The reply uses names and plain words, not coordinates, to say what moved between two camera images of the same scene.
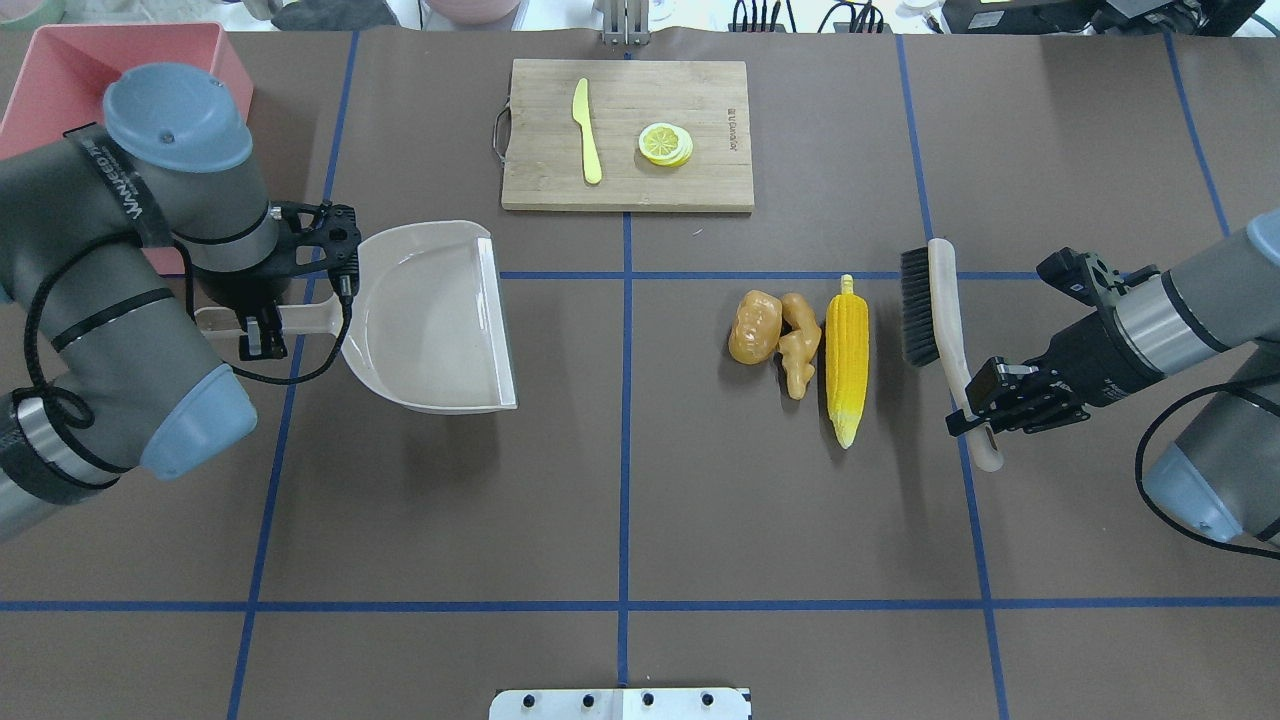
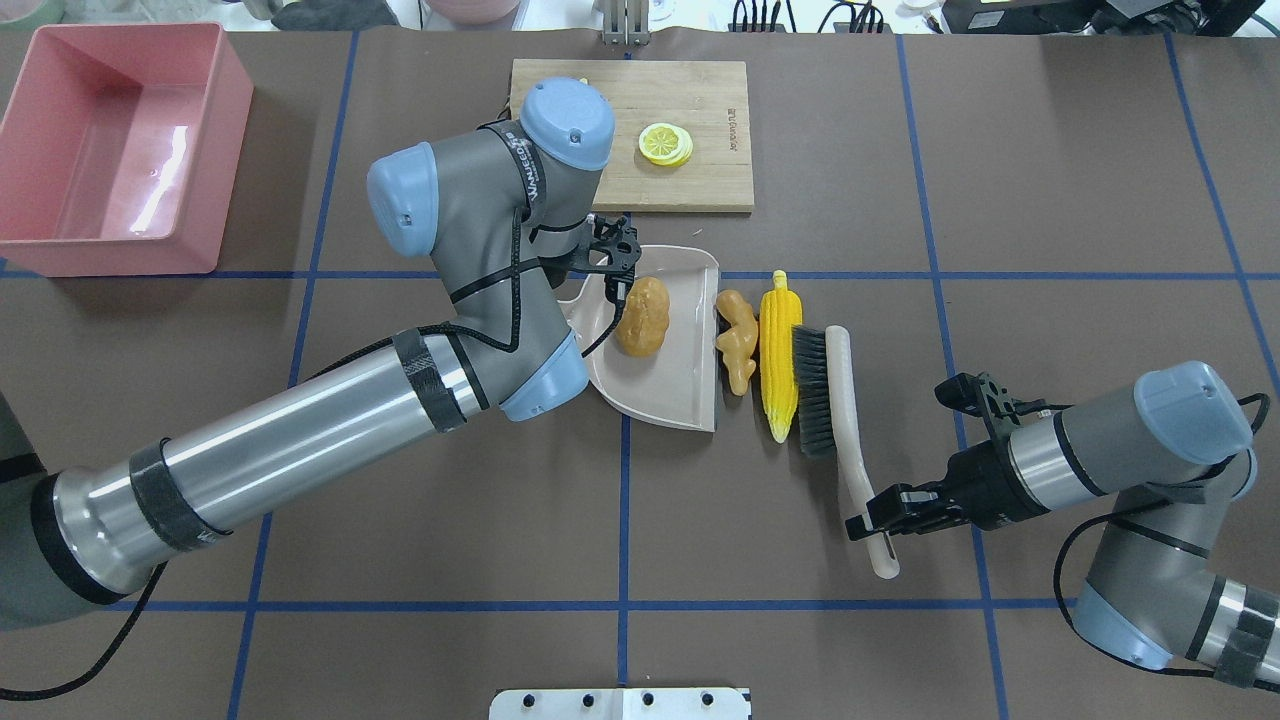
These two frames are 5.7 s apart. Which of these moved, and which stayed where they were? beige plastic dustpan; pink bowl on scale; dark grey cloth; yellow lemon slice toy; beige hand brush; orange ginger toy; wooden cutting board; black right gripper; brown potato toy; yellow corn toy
Moved: beige hand brush; yellow corn toy; brown potato toy; beige plastic dustpan; orange ginger toy; black right gripper
Stayed: dark grey cloth; yellow lemon slice toy; pink bowl on scale; wooden cutting board
